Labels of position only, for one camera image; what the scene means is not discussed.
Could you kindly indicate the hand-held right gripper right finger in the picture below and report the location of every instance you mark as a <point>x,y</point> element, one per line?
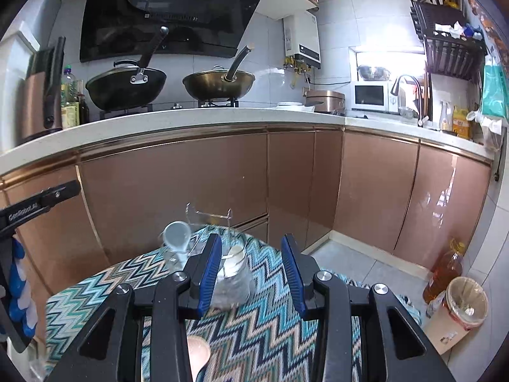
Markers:
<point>293,276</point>

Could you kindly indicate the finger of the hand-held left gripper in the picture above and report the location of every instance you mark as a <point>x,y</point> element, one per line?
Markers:
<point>61,194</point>

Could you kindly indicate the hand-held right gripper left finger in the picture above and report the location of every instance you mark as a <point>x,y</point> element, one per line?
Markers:
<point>210,276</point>

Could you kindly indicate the clear glass jar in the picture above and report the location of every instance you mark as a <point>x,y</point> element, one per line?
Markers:
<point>234,290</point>

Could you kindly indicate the pink spoon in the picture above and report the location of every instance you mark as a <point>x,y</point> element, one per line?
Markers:
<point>198,354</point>

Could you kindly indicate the person's left hand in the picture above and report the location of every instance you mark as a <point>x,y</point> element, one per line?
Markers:
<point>20,286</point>

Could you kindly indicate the clear acrylic rack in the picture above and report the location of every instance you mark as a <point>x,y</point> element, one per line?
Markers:
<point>206,217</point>

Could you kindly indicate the zigzag patterned tablecloth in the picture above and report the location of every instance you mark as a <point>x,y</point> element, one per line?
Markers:
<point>254,334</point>

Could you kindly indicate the dark sauce bottle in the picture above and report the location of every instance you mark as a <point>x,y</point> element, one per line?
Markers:
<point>84,111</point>

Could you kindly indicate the copper knife holder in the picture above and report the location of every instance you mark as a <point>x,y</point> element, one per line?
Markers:
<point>35,103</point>

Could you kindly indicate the copper base cabinets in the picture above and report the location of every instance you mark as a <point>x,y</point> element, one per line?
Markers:
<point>179,175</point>

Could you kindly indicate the black wok with lid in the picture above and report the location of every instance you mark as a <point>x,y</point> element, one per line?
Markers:
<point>119,87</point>

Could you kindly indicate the gas stove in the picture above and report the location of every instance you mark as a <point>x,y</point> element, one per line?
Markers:
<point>175,107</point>

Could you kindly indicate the large amber oil bottle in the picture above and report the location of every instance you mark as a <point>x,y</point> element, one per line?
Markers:
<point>443,274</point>

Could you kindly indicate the white dish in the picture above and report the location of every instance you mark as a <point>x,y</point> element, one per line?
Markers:
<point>290,105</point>

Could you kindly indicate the beige trash bin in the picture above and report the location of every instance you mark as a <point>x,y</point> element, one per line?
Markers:
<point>467,302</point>

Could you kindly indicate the brass coloured wok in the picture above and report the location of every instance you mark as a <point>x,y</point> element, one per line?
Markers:
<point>214,83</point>

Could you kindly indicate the white microwave oven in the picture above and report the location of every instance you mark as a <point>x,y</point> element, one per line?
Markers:
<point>370,96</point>

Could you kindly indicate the black range hood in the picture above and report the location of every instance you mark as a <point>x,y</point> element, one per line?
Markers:
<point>179,12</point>

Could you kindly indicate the white spray bottle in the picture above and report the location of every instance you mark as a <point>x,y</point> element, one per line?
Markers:
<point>446,119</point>

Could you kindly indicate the steel bowl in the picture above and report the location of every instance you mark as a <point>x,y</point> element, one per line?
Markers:
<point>373,72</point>

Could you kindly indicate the yellow detergent bottle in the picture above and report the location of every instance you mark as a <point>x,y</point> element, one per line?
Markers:
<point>461,125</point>

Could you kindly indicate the chrome kitchen faucet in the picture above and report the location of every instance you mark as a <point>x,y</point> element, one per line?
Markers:
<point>415,85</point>

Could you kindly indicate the white water heater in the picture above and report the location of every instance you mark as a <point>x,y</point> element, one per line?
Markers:
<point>302,36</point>

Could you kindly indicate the clear plastic bag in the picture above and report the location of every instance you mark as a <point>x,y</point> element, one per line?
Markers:
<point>487,131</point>

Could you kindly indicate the dark brown dish rack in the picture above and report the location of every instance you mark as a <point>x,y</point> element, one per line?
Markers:
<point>449,53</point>

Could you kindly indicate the teal hanging bag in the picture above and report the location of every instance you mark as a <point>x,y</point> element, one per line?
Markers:
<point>495,91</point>

